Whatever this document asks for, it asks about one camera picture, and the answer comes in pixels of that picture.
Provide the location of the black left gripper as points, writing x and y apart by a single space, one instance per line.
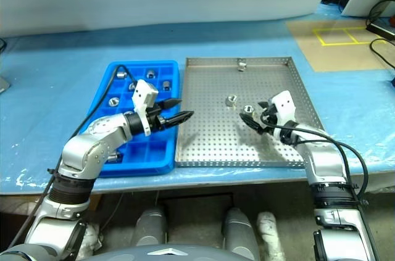
155 119

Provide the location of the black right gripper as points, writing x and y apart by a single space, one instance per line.
271 116

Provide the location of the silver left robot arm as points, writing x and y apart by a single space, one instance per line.
92 150

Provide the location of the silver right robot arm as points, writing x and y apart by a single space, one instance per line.
324 156

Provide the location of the blue compartment tray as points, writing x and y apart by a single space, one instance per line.
154 153

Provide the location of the metal nut centre tray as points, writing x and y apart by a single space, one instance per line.
231 100

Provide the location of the perforated metal tray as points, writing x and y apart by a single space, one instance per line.
216 137

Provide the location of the brown mat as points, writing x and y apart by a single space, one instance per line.
339 57

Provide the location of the grey rounded cylinder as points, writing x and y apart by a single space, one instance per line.
151 227
240 230

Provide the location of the white rounded cover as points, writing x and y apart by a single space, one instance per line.
270 233

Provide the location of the blue plastic table cover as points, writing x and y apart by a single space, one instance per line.
61 57

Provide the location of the grey robot torso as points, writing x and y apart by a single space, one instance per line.
166 253

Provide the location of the black flat device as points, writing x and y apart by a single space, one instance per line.
382 28

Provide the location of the grey metal stand base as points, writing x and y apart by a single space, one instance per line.
3 85

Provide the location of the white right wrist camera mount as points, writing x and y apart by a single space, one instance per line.
285 105

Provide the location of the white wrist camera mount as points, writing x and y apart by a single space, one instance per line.
285 105
143 91

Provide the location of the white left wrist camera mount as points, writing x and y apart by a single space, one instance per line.
143 91

